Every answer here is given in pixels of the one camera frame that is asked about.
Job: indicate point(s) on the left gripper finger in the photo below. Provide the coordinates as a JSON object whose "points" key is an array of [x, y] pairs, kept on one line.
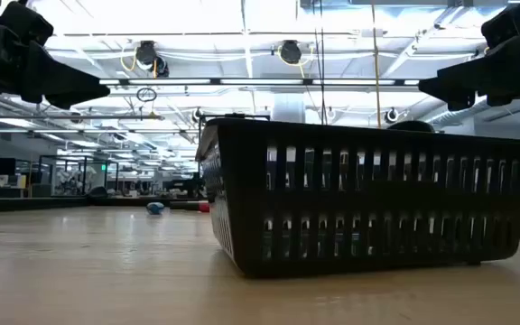
{"points": [[75, 100], [61, 77]]}

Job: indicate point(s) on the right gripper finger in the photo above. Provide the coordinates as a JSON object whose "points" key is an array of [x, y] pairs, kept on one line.
{"points": [[476, 72], [462, 101]]}

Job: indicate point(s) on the blue nail polish bottle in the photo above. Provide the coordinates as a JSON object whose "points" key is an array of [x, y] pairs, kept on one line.
{"points": [[155, 207]]}

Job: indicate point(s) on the dark red nail polish bottle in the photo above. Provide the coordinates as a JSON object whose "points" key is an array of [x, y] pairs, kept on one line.
{"points": [[203, 207]]}

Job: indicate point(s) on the grey ceiling pipe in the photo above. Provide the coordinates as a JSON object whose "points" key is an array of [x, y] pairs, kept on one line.
{"points": [[61, 117]]}

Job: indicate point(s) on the small ceiling reel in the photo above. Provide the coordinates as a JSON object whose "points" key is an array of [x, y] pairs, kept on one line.
{"points": [[392, 115], [197, 115], [331, 113]]}

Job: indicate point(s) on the black framed robot cell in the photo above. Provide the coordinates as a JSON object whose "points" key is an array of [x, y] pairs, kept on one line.
{"points": [[68, 178]]}

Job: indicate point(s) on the black metal stand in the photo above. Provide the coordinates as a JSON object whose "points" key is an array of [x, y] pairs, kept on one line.
{"points": [[235, 116]]}

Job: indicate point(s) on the black slotted plastic basket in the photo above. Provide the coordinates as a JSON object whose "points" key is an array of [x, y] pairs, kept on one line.
{"points": [[242, 180]]}

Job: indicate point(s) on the silver ceiling duct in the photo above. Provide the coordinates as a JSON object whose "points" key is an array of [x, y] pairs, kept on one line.
{"points": [[456, 114]]}

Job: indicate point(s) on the black curved bracket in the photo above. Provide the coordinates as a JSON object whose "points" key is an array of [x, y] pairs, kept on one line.
{"points": [[97, 192]]}

